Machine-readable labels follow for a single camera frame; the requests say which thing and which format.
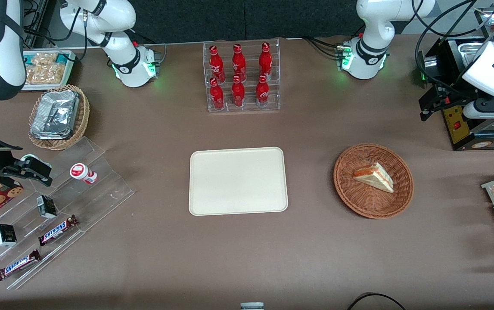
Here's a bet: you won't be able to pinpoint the black arm base cables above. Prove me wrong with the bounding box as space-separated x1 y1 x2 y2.
302 36 343 59
23 0 90 62

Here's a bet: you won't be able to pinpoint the clear acrylic stepped display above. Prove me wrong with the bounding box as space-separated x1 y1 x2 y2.
0 137 135 290

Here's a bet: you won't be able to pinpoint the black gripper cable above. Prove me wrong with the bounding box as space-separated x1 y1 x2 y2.
414 0 494 102

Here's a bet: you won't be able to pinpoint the aluminium foil container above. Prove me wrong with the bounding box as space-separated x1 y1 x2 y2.
30 90 80 141

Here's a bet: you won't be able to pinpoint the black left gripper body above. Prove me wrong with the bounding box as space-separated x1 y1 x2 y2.
444 84 475 113

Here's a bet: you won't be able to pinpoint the red cola bottle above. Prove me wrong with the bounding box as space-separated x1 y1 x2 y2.
209 45 225 79
209 77 225 111
231 76 246 108
255 74 270 108
258 42 273 77
232 43 247 80

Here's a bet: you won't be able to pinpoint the steel food pan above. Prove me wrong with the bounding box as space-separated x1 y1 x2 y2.
461 41 489 66

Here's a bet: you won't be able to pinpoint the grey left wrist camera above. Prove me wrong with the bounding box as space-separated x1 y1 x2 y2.
463 96 494 120

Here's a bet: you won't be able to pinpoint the triangular sandwich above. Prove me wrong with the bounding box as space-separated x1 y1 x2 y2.
353 162 395 194

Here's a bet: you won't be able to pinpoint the clear acrylic bottle rack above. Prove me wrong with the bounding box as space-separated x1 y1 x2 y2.
203 38 281 113

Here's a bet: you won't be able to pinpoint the brown Snickers bar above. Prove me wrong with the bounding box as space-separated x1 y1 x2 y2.
38 215 79 247
0 249 42 282

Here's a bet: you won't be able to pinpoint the black food warmer appliance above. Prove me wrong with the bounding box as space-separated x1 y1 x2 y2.
418 6 494 151

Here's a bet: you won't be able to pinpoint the small black carton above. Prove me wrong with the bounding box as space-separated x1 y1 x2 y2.
36 195 58 220
0 223 18 248

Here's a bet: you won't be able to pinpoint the cream plastic tray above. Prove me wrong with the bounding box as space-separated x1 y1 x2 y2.
189 146 289 216

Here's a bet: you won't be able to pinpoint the brown round wicker basket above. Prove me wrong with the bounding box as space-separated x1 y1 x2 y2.
333 143 414 220

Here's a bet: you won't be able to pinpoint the black floor cable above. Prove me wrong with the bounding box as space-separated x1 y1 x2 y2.
347 292 407 310

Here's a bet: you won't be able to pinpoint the small red white bottle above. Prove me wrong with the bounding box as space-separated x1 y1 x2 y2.
70 163 98 185

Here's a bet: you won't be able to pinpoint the light oval wicker basket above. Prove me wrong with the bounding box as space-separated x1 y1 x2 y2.
28 84 90 151

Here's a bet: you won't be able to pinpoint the white tray of snack packs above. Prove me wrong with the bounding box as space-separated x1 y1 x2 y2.
22 49 78 91

